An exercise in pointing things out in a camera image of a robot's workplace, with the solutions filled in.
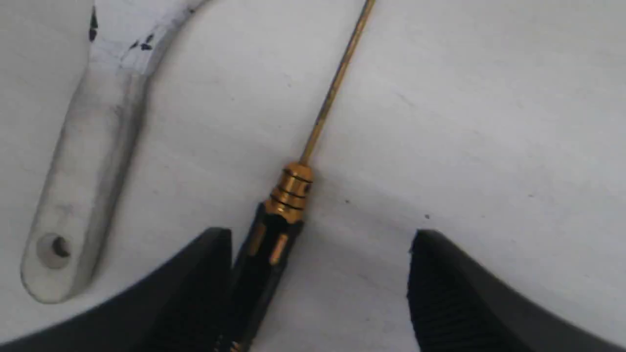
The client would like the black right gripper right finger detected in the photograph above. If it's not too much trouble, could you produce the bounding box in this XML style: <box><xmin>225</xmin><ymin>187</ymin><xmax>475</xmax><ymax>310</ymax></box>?
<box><xmin>407</xmin><ymin>229</ymin><xmax>625</xmax><ymax>352</ymax></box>

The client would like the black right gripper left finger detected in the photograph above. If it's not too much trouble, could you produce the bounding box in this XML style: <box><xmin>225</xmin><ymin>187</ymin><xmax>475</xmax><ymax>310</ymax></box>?
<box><xmin>1</xmin><ymin>227</ymin><xmax>232</xmax><ymax>352</ymax></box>

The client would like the wide wooden paint brush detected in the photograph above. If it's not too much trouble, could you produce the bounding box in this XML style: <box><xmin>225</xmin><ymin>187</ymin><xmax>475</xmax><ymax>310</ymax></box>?
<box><xmin>20</xmin><ymin>0</ymin><xmax>204</xmax><ymax>305</ymax></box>

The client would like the black gold precision screwdriver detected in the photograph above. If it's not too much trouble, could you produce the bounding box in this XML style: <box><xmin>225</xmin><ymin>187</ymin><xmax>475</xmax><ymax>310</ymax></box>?
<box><xmin>213</xmin><ymin>0</ymin><xmax>374</xmax><ymax>352</ymax></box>

